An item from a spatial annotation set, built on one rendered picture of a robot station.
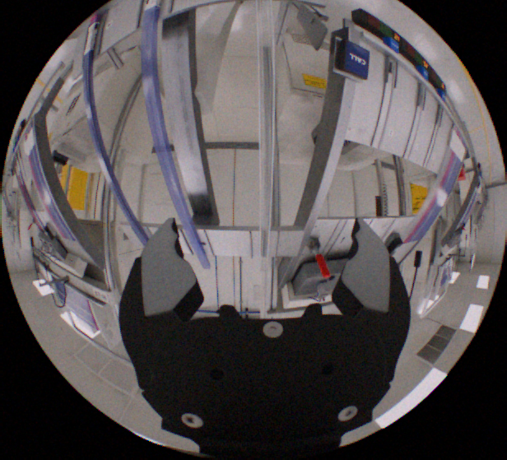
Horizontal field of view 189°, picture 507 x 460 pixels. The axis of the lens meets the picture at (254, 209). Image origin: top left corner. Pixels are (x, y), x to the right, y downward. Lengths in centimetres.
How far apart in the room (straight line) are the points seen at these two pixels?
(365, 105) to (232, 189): 189
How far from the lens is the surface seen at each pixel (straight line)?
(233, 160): 215
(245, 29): 108
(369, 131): 32
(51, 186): 67
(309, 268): 49
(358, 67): 24
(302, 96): 56
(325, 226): 41
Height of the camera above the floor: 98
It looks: 4 degrees down
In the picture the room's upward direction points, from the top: 180 degrees counter-clockwise
